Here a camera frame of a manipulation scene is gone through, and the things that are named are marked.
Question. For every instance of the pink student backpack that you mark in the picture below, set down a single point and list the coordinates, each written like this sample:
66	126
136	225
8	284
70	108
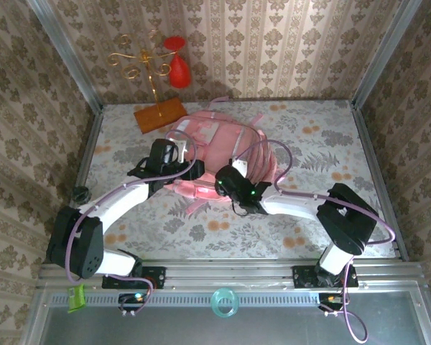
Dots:
222	143

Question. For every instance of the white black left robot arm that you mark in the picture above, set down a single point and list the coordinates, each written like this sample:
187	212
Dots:
118	203

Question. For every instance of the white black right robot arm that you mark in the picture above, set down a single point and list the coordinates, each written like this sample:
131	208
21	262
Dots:
291	206

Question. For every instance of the gold stand with red ornaments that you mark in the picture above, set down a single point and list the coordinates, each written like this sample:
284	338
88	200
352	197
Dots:
158	116

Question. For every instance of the black round knob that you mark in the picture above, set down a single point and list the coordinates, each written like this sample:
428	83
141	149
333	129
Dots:
79	194

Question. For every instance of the teal tape roll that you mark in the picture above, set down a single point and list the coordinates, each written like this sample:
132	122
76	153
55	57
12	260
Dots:
214	302

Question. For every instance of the small black controller board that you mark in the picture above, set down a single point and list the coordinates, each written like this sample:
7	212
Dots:
129	298
327	298

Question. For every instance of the metal front tray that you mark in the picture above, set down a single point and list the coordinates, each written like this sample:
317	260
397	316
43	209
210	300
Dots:
273	327

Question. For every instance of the green plastic tag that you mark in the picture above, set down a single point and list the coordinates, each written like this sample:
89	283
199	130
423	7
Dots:
76	298

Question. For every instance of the aluminium table side rail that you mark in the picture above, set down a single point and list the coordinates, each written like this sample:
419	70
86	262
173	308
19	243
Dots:
374	161
90	143

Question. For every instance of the aluminium front rail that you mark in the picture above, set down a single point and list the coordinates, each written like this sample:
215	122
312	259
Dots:
230	275

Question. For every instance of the aluminium frame post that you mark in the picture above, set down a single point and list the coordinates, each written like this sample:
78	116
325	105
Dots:
70	57
380	54

